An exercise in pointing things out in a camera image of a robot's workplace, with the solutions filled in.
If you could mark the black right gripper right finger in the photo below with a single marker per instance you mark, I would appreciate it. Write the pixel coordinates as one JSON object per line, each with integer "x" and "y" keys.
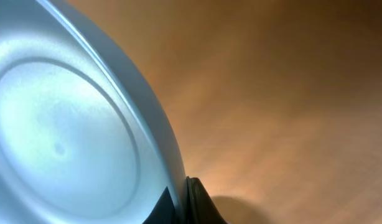
{"x": 200, "y": 206}

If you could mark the dark blue plate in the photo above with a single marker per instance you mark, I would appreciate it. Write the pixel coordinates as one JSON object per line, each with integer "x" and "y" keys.
{"x": 83, "y": 138}

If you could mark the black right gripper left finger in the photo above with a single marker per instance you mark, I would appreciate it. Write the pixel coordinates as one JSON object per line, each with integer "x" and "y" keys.
{"x": 163, "y": 212}

